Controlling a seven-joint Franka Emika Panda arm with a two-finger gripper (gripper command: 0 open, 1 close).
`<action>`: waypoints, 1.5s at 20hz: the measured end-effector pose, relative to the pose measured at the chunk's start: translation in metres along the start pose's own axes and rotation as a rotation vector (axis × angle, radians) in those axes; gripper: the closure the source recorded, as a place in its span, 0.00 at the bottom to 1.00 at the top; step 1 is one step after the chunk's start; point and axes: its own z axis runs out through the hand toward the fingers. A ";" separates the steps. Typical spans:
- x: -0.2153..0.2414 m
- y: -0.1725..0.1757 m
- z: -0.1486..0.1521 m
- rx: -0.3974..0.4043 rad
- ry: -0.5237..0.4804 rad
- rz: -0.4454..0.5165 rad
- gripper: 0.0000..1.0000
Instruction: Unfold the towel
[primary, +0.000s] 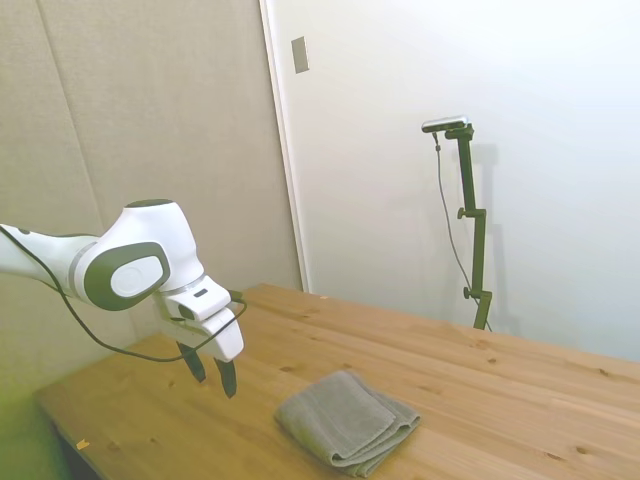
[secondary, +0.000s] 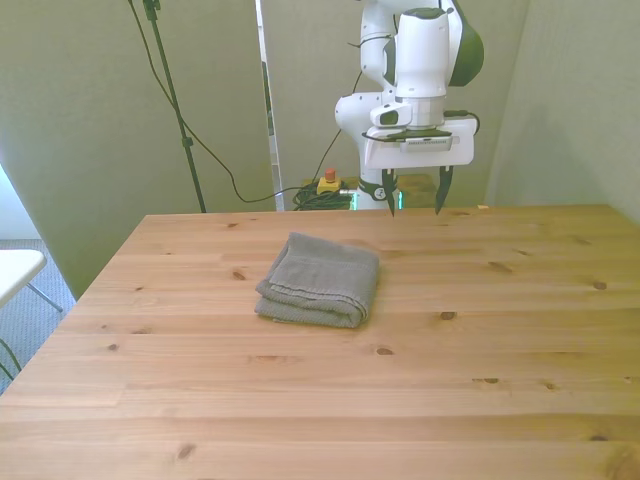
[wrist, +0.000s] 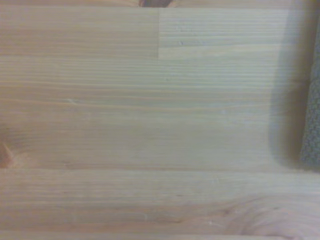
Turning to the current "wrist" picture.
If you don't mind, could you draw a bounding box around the grey-green towel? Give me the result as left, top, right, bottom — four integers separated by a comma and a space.
298, 23, 320, 171

